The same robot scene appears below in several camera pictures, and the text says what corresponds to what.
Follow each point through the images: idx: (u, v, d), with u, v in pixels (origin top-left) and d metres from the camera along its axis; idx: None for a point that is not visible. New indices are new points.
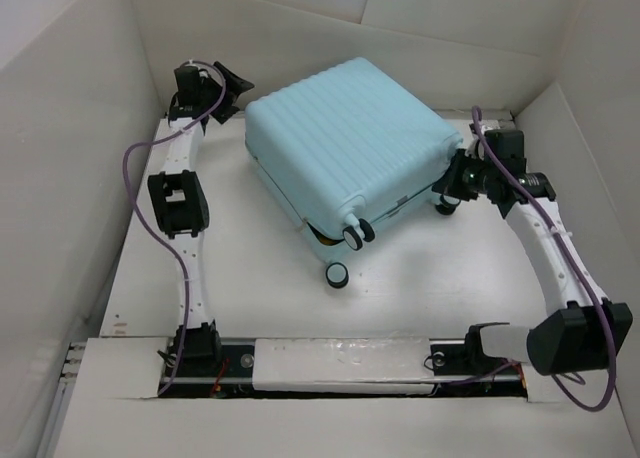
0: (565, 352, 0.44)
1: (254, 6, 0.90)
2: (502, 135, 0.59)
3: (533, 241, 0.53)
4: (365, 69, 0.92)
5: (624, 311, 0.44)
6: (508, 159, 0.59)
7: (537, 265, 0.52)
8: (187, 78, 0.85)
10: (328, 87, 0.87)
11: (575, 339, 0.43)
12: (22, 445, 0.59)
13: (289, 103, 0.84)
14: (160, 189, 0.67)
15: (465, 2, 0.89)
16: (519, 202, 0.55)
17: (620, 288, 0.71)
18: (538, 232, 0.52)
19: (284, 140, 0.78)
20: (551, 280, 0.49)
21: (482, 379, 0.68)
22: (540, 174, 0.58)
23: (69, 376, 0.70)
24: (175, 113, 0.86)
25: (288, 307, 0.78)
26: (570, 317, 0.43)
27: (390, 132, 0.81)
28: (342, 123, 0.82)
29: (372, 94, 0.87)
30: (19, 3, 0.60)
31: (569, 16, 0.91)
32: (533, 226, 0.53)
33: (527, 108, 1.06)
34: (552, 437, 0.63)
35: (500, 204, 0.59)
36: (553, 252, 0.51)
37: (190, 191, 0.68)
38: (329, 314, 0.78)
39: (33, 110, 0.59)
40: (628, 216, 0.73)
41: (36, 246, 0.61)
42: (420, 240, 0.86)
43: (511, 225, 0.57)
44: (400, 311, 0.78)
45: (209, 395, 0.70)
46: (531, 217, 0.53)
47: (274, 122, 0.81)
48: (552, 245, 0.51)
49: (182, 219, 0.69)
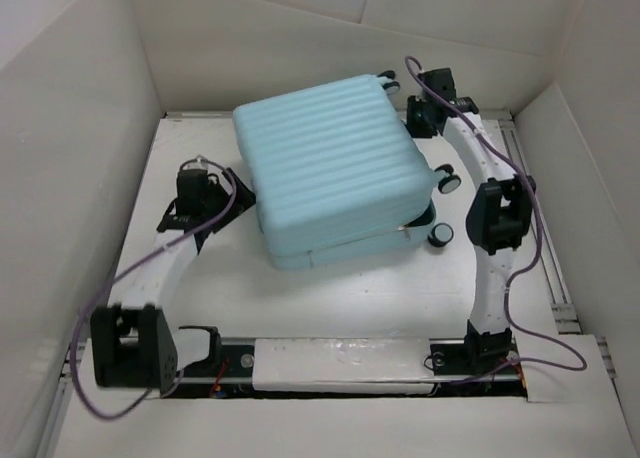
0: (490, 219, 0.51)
1: (253, 6, 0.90)
2: (433, 73, 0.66)
3: (462, 143, 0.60)
4: (255, 112, 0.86)
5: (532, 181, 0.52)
6: (441, 91, 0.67)
7: (467, 163, 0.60)
8: (192, 182, 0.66)
10: (267, 144, 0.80)
11: (497, 205, 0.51)
12: (21, 445, 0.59)
13: (276, 188, 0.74)
14: (108, 336, 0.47)
15: (465, 2, 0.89)
16: (450, 116, 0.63)
17: (620, 288, 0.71)
18: (464, 135, 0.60)
19: (332, 204, 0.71)
20: (475, 168, 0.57)
21: (482, 379, 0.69)
22: (468, 99, 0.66)
23: (68, 376, 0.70)
24: (167, 225, 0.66)
25: (288, 306, 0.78)
26: (490, 186, 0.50)
27: (353, 117, 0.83)
28: (325, 155, 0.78)
29: (299, 108, 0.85)
30: (18, 2, 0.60)
31: (569, 15, 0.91)
32: (461, 131, 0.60)
33: (526, 109, 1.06)
34: (552, 438, 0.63)
35: (437, 125, 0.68)
36: (477, 148, 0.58)
37: (147, 349, 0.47)
38: (328, 314, 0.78)
39: (32, 110, 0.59)
40: (627, 216, 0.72)
41: (36, 245, 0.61)
42: (419, 244, 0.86)
43: (446, 137, 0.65)
44: (403, 314, 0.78)
45: (209, 395, 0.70)
46: (458, 125, 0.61)
47: (297, 209, 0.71)
48: (476, 143, 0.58)
49: (130, 374, 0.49)
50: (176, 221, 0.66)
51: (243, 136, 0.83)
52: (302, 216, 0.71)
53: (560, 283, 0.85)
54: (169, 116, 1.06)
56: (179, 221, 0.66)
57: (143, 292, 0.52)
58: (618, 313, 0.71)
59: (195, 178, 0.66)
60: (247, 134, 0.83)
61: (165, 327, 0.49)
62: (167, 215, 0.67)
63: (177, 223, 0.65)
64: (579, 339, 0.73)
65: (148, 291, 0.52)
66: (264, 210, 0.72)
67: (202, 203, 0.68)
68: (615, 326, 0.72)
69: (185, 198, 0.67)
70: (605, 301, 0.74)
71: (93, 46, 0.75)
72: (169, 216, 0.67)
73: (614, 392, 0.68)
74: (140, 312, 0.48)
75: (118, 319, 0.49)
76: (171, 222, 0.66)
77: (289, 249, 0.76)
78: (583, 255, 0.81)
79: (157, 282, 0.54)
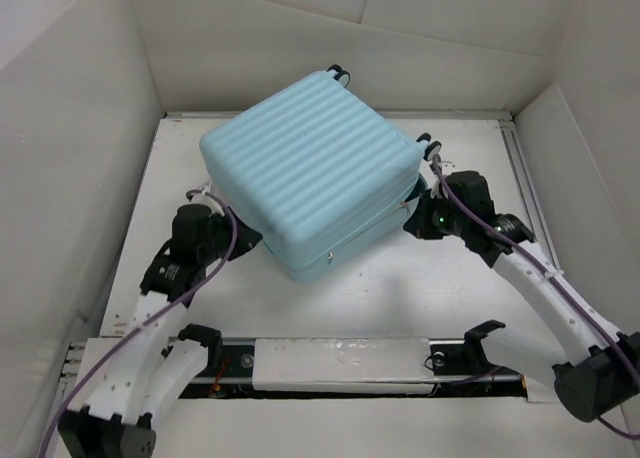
0: (598, 401, 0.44)
1: (253, 6, 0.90)
2: (465, 185, 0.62)
3: (531, 289, 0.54)
4: (233, 130, 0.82)
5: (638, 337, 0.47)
6: (477, 207, 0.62)
7: (542, 312, 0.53)
8: (190, 228, 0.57)
10: (250, 165, 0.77)
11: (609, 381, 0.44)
12: (21, 445, 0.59)
13: (283, 204, 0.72)
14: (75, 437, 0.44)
15: (465, 3, 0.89)
16: (505, 252, 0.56)
17: (620, 289, 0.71)
18: (533, 279, 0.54)
19: (344, 201, 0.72)
20: (563, 326, 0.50)
21: (482, 379, 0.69)
22: (511, 216, 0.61)
23: (69, 376, 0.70)
24: (151, 281, 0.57)
25: (287, 308, 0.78)
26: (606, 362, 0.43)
27: (320, 118, 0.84)
28: (312, 160, 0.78)
29: (271, 119, 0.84)
30: (19, 3, 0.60)
31: (569, 16, 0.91)
32: (526, 273, 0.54)
33: (526, 109, 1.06)
34: (551, 439, 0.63)
35: (481, 253, 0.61)
36: (553, 295, 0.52)
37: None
38: (329, 317, 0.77)
39: (32, 110, 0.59)
40: (627, 216, 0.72)
41: (37, 244, 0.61)
42: (417, 246, 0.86)
43: (501, 274, 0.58)
44: (401, 315, 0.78)
45: (209, 395, 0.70)
46: (521, 266, 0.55)
47: (312, 215, 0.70)
48: (550, 289, 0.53)
49: None
50: (163, 275, 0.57)
51: (221, 164, 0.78)
52: (322, 219, 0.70)
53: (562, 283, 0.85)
54: (169, 116, 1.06)
56: (166, 278, 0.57)
57: (111, 397, 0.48)
58: (619, 313, 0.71)
59: (195, 224, 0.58)
60: (225, 161, 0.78)
61: (134, 434, 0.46)
62: (158, 262, 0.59)
63: (161, 280, 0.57)
64: None
65: (117, 394, 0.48)
66: (280, 227, 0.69)
67: (197, 259, 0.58)
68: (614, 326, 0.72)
69: (179, 249, 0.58)
70: (605, 302, 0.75)
71: (94, 47, 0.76)
72: (159, 268, 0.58)
73: None
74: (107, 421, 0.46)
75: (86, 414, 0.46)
76: (156, 276, 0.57)
77: (313, 258, 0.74)
78: (582, 255, 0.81)
79: (129, 382, 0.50)
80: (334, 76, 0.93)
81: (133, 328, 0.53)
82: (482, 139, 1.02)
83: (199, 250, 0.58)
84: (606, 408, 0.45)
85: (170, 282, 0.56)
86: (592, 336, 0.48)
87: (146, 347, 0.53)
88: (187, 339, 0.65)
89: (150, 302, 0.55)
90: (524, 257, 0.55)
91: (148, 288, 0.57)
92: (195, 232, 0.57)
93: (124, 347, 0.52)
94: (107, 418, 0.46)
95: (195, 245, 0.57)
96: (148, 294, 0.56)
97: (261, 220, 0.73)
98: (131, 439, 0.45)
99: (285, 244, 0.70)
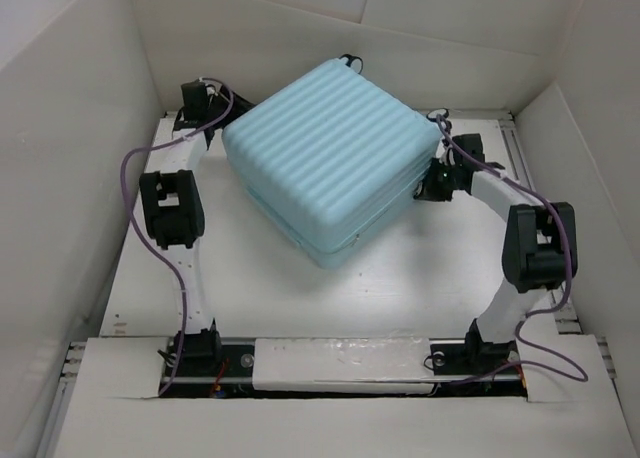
0: (526, 245, 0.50)
1: (252, 5, 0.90)
2: (463, 138, 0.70)
3: (490, 190, 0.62)
4: (251, 118, 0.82)
5: (566, 206, 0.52)
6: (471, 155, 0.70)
7: (498, 206, 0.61)
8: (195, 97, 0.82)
10: (275, 151, 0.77)
11: (529, 226, 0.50)
12: (22, 445, 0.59)
13: (315, 187, 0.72)
14: (152, 190, 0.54)
15: (465, 2, 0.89)
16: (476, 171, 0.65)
17: (620, 291, 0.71)
18: (491, 181, 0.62)
19: (373, 181, 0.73)
20: (506, 202, 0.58)
21: (483, 379, 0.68)
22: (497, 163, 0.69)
23: (69, 376, 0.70)
24: (182, 127, 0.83)
25: (295, 304, 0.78)
26: (524, 210, 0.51)
27: (340, 102, 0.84)
28: (336, 144, 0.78)
29: (287, 106, 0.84)
30: (19, 3, 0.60)
31: (569, 16, 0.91)
32: (487, 179, 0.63)
33: (526, 109, 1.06)
34: (550, 439, 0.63)
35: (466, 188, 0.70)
36: (503, 186, 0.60)
37: (188, 200, 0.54)
38: (355, 304, 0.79)
39: (32, 111, 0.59)
40: (628, 216, 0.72)
41: (38, 244, 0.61)
42: (420, 243, 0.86)
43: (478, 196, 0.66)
44: (416, 305, 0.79)
45: (209, 395, 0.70)
46: (484, 176, 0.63)
47: (344, 197, 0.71)
48: (504, 185, 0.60)
49: (171, 226, 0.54)
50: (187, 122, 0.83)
51: (246, 153, 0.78)
52: (354, 200, 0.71)
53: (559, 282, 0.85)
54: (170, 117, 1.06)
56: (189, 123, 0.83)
57: (173, 165, 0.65)
58: (620, 314, 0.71)
59: (198, 91, 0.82)
60: (250, 149, 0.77)
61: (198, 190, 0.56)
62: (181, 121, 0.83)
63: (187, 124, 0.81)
64: (579, 340, 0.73)
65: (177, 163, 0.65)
66: (313, 211, 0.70)
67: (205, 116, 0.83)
68: (615, 326, 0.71)
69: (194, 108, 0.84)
70: (606, 303, 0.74)
71: (94, 46, 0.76)
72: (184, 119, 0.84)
73: (615, 392, 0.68)
74: (178, 177, 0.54)
75: (158, 184, 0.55)
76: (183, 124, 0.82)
77: (342, 242, 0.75)
78: (583, 255, 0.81)
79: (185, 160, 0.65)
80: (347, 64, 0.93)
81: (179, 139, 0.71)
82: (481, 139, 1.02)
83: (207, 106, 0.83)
84: (534, 260, 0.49)
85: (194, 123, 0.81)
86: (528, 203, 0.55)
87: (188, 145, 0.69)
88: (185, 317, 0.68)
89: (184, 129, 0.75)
90: (486, 169, 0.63)
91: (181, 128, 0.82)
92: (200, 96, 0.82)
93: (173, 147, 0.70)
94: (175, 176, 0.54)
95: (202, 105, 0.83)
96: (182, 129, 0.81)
97: (291, 206, 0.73)
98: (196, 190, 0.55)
99: (319, 228, 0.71)
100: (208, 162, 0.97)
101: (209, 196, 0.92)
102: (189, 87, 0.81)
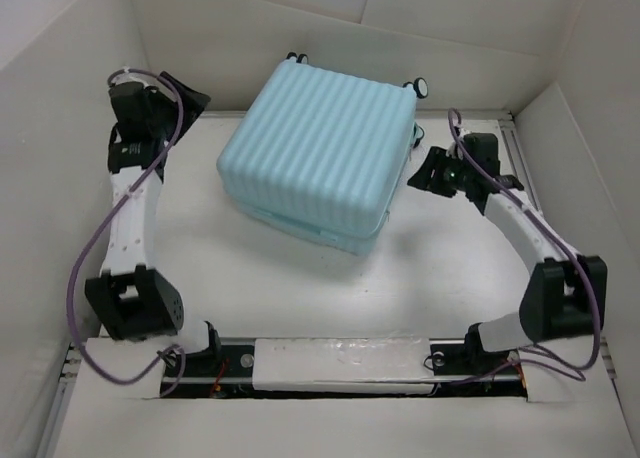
0: (552, 312, 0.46)
1: (252, 5, 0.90)
2: (479, 139, 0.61)
3: (509, 221, 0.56)
4: (239, 132, 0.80)
5: (599, 262, 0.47)
6: (484, 163, 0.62)
7: (517, 239, 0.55)
8: (136, 112, 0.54)
10: (286, 162, 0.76)
11: (558, 290, 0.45)
12: (22, 445, 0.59)
13: (342, 180, 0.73)
14: (106, 295, 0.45)
15: (465, 2, 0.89)
16: (493, 194, 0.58)
17: (620, 291, 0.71)
18: (511, 213, 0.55)
19: (388, 158, 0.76)
20: (529, 245, 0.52)
21: (483, 379, 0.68)
22: (513, 177, 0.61)
23: (68, 376, 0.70)
24: (118, 163, 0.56)
25: (320, 292, 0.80)
26: (551, 268, 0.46)
27: (318, 97, 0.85)
28: (334, 136, 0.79)
29: (266, 112, 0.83)
30: (19, 3, 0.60)
31: (569, 16, 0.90)
32: (506, 208, 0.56)
33: (526, 109, 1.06)
34: (551, 439, 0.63)
35: (476, 202, 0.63)
36: (526, 224, 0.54)
37: (153, 307, 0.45)
38: (386, 294, 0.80)
39: (32, 111, 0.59)
40: (628, 217, 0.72)
41: (37, 244, 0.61)
42: (417, 239, 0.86)
43: (490, 217, 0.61)
44: (425, 299, 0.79)
45: (209, 395, 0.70)
46: (503, 201, 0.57)
47: (373, 182, 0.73)
48: (526, 220, 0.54)
49: (142, 329, 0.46)
50: (126, 154, 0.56)
51: (256, 175, 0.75)
52: (380, 182, 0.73)
53: None
54: None
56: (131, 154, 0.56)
57: (126, 257, 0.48)
58: (621, 314, 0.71)
59: (134, 100, 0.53)
60: (259, 169, 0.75)
61: (163, 285, 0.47)
62: (115, 146, 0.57)
63: (129, 157, 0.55)
64: (579, 340, 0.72)
65: (133, 251, 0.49)
66: (351, 202, 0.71)
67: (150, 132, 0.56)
68: (615, 326, 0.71)
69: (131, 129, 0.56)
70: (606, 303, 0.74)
71: (94, 46, 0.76)
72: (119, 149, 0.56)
73: (615, 392, 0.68)
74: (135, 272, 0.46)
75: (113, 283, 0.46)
76: (121, 157, 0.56)
77: (376, 225, 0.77)
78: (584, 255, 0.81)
79: (138, 238, 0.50)
80: (295, 61, 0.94)
81: (122, 196, 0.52)
82: None
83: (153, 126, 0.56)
84: (560, 321, 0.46)
85: (140, 155, 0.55)
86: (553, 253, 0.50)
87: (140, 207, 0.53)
88: None
89: (126, 174, 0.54)
90: (506, 194, 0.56)
91: (117, 167, 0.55)
92: (140, 109, 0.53)
93: (117, 214, 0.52)
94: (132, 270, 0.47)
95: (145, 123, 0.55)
96: (120, 170, 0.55)
97: (321, 204, 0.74)
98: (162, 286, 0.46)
99: (359, 216, 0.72)
100: (208, 162, 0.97)
101: (209, 196, 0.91)
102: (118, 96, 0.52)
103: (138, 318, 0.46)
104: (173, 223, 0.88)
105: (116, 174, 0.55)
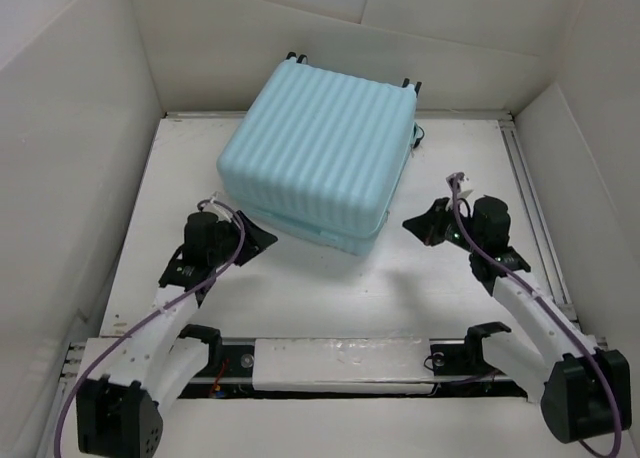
0: (578, 414, 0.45)
1: (252, 5, 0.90)
2: (490, 219, 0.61)
3: (520, 309, 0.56)
4: (239, 132, 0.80)
5: (617, 357, 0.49)
6: (494, 240, 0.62)
7: (529, 328, 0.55)
8: (201, 235, 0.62)
10: (286, 162, 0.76)
11: (583, 389, 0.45)
12: (21, 446, 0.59)
13: (342, 180, 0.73)
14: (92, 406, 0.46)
15: (465, 3, 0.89)
16: (500, 275, 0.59)
17: (620, 291, 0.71)
18: (521, 299, 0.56)
19: (388, 159, 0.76)
20: (543, 338, 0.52)
21: (482, 379, 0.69)
22: (519, 259, 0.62)
23: (68, 376, 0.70)
24: (168, 277, 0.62)
25: (320, 292, 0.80)
26: (571, 366, 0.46)
27: (318, 97, 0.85)
28: (334, 136, 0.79)
29: (266, 112, 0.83)
30: (18, 2, 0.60)
31: (569, 16, 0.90)
32: (516, 294, 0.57)
33: (526, 109, 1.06)
34: (550, 439, 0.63)
35: (483, 280, 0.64)
36: (540, 313, 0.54)
37: (129, 421, 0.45)
38: (386, 294, 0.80)
39: (33, 111, 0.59)
40: (628, 217, 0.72)
41: (37, 244, 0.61)
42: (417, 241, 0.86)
43: (499, 299, 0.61)
44: (425, 301, 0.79)
45: (209, 395, 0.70)
46: (512, 287, 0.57)
47: (373, 183, 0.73)
48: (538, 308, 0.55)
49: (113, 446, 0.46)
50: (179, 273, 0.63)
51: (256, 175, 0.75)
52: (381, 182, 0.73)
53: (560, 282, 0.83)
54: (169, 116, 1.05)
56: (183, 275, 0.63)
57: (131, 368, 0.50)
58: (621, 314, 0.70)
59: (203, 231, 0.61)
60: (259, 170, 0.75)
61: (150, 405, 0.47)
62: (173, 264, 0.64)
63: (180, 278, 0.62)
64: None
65: (136, 364, 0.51)
66: (351, 203, 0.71)
67: (208, 263, 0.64)
68: (615, 326, 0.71)
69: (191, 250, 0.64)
70: (606, 303, 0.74)
71: (94, 46, 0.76)
72: (175, 267, 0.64)
73: None
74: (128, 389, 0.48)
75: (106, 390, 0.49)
76: (174, 274, 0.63)
77: (377, 225, 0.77)
78: (584, 256, 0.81)
79: (148, 356, 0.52)
80: (295, 61, 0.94)
81: (154, 310, 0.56)
82: (481, 139, 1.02)
83: (209, 252, 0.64)
84: (587, 421, 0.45)
85: (189, 277, 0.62)
86: (570, 347, 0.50)
87: (164, 326, 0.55)
88: (187, 337, 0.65)
89: (168, 293, 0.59)
90: (514, 278, 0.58)
91: (166, 282, 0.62)
92: (205, 240, 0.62)
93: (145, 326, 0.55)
94: (127, 386, 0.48)
95: (205, 247, 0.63)
96: (167, 285, 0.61)
97: (321, 204, 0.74)
98: (146, 409, 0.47)
99: (359, 216, 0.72)
100: (208, 162, 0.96)
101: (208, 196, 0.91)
102: (192, 222, 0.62)
103: (114, 435, 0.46)
104: (172, 222, 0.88)
105: (162, 288, 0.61)
